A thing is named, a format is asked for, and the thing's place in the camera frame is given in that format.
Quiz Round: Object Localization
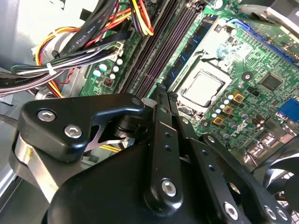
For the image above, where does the RAM memory stick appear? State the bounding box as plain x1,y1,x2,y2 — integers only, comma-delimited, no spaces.
163,13,217,92

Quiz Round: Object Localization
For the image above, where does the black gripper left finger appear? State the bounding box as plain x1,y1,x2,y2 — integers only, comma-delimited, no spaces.
9,85,185,212

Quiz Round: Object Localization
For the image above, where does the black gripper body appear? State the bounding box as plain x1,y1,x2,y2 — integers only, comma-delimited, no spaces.
42,111,218,224

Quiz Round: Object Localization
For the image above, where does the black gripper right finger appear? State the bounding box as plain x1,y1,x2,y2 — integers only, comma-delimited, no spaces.
168,92,293,224

